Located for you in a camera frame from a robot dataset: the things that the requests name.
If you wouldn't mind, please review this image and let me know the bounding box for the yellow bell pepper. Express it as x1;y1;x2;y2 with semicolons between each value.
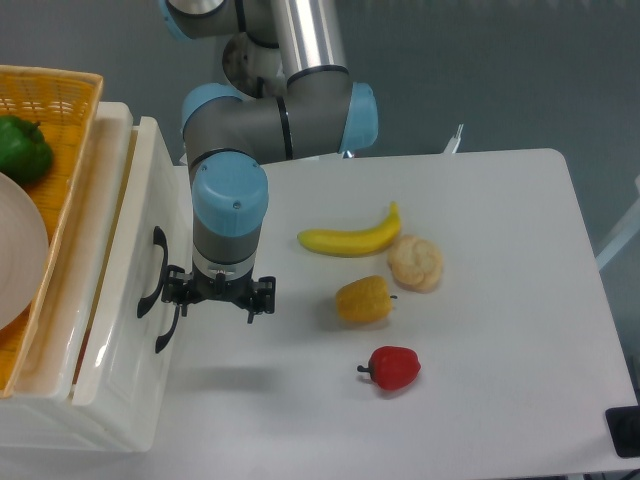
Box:
335;275;393;323

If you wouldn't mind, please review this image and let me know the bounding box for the white drawer cabinet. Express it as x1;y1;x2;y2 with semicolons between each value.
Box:
1;102;133;450

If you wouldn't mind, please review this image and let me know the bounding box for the white plate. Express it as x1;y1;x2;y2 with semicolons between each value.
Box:
1;174;49;328

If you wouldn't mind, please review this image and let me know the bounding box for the white drawer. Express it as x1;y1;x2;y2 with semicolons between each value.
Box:
71;117;191;452

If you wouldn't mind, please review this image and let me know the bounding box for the black lower drawer handle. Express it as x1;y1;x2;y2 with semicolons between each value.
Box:
154;305;181;354

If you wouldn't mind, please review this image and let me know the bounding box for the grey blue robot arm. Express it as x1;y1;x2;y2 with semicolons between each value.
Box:
138;1;378;316

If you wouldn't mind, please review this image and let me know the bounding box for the black device at table edge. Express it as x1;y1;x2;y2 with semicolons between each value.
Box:
605;405;640;458

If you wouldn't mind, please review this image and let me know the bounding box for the green bell pepper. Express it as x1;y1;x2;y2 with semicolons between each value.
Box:
1;115;54;185

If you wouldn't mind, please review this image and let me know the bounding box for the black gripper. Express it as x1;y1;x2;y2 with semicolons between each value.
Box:
161;265;276;324

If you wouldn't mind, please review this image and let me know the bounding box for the yellow banana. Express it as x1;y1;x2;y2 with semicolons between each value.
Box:
297;202;402;258

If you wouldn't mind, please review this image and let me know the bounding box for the orange plastic basket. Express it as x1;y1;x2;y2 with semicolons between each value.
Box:
1;65;103;399

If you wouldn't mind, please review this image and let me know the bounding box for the beige bread roll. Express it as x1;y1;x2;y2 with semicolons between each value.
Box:
387;235;444;293

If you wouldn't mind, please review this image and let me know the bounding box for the red bell pepper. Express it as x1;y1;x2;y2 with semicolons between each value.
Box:
356;346;421;392

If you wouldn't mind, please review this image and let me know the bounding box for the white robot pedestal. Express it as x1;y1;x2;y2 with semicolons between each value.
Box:
221;33;287;100

